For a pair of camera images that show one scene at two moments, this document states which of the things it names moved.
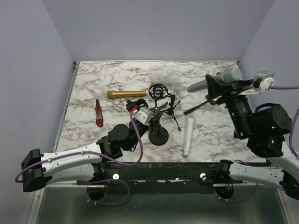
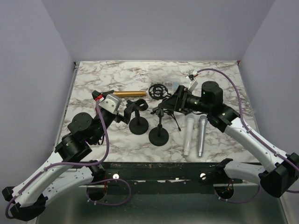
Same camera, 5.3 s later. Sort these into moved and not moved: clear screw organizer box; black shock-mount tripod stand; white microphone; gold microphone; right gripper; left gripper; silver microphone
Moved: silver microphone; right gripper; left gripper
Not moved: white microphone; gold microphone; black shock-mount tripod stand; clear screw organizer box
